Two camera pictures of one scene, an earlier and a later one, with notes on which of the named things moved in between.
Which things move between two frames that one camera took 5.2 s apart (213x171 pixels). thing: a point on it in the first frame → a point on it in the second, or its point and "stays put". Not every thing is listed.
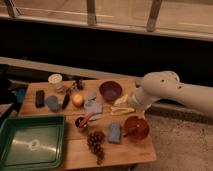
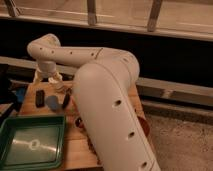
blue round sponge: x=52 y=103 stays put
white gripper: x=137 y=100 → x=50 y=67
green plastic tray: x=32 y=142 stays put
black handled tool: x=66 y=98 stays put
